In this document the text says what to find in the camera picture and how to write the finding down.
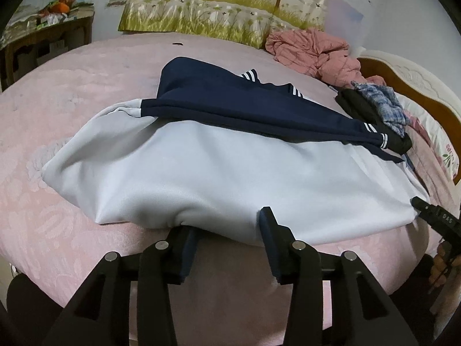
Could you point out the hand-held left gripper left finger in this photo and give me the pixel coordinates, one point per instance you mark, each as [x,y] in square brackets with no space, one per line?
[189,256]

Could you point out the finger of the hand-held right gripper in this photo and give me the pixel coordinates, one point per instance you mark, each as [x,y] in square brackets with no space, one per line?
[437,220]

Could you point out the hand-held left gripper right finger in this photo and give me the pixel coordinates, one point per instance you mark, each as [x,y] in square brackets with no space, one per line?
[268,245]

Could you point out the white and navy jacket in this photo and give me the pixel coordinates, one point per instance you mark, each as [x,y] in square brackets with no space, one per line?
[234,173]

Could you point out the person's right hand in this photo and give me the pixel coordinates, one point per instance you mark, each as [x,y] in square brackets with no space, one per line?
[440,266]

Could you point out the blue plaid garment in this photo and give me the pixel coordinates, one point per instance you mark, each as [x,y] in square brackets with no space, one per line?
[387,106]

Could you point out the white trimmed wooden headboard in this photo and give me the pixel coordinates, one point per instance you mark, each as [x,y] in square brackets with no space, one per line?
[425,90]

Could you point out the folded black garment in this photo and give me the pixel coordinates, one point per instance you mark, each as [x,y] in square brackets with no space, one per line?
[363,110]

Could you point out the pink bed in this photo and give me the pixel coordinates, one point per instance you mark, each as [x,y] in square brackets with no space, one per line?
[72,115]

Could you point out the crumpled pink quilt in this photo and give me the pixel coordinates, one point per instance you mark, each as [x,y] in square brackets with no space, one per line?
[317,54]

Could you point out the wooden side table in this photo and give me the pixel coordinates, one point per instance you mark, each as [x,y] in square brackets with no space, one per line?
[43,39]

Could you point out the clutter of small table items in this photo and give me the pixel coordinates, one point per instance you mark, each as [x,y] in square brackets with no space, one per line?
[54,9]

